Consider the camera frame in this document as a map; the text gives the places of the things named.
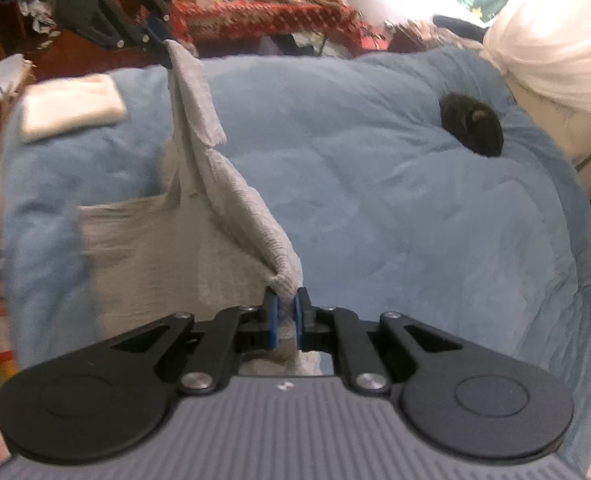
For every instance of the blue fleece blanket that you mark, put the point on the blue fleece blanket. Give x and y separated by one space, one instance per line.
400 210

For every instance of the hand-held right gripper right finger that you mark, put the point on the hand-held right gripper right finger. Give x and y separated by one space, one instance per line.
299 322

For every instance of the grey ribbed shirt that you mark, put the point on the grey ribbed shirt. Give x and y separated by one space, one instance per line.
235 195

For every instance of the white sheer curtain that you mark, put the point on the white sheer curtain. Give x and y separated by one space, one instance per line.
550 45

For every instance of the folded cream towel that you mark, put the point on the folded cream towel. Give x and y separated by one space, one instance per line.
70 107

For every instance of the table with red patterned cloth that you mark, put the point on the table with red patterned cloth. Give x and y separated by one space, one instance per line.
275 17

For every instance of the dark blue cloth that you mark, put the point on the dark blue cloth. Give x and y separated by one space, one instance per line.
460 27

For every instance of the dark curled-up cat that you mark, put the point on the dark curled-up cat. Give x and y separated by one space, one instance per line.
473 125

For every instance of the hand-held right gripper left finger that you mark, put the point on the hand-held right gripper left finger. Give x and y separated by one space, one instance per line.
274 322

